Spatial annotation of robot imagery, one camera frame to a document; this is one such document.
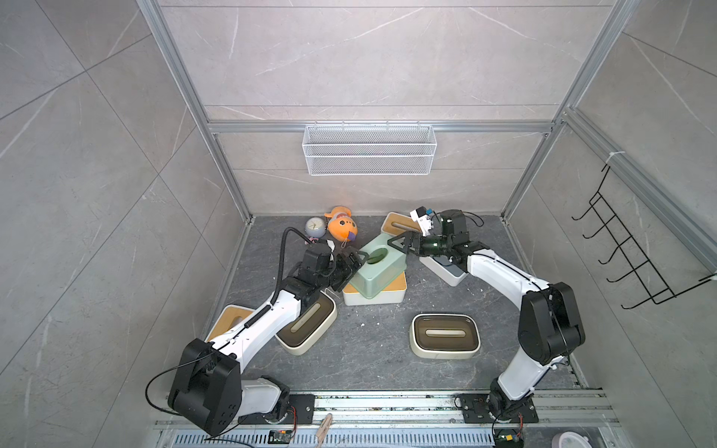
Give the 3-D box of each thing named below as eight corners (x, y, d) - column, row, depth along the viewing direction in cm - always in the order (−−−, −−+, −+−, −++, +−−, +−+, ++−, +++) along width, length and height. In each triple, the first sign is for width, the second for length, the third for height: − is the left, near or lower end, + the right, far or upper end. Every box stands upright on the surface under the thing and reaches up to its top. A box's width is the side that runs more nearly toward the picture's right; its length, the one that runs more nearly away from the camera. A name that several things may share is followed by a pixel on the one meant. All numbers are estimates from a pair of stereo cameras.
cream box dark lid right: (411, 359, 84) (414, 352, 78) (407, 322, 92) (410, 313, 86) (477, 359, 84) (485, 352, 78) (468, 322, 92) (474, 313, 86)
